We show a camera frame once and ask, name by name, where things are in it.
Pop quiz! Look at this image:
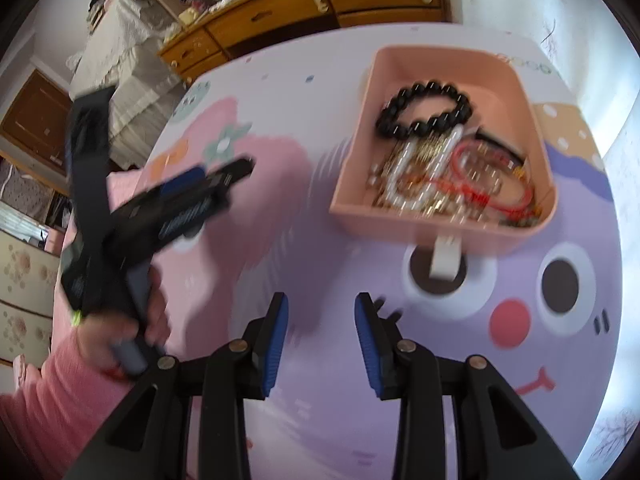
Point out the cartoon printed tablecloth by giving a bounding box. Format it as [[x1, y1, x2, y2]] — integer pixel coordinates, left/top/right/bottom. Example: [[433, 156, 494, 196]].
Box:
[[113, 24, 623, 479]]

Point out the pink sleeve forearm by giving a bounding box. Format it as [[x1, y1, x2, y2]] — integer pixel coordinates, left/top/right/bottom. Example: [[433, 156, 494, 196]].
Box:
[[1, 330, 130, 479]]

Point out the red string bracelet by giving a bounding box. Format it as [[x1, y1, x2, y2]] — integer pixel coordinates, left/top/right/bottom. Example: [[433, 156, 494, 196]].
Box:
[[439, 138, 539, 214]]

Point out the person's left hand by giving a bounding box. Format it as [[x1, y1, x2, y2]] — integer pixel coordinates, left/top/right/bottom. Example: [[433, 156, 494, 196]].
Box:
[[76, 266, 171, 372]]

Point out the black bead bracelet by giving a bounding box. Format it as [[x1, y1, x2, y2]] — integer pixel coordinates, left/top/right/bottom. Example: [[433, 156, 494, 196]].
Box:
[[374, 79, 474, 141]]

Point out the small white pearl bracelet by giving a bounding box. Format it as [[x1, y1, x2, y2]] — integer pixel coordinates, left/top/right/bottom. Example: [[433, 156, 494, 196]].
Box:
[[384, 127, 467, 212]]

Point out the pink plastic tray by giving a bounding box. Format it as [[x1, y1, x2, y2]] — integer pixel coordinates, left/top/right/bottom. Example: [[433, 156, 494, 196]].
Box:
[[330, 46, 558, 280]]

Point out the bed with lace cover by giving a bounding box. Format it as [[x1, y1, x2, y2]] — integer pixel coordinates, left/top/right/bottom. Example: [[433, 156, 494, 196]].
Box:
[[68, 0, 186, 169]]

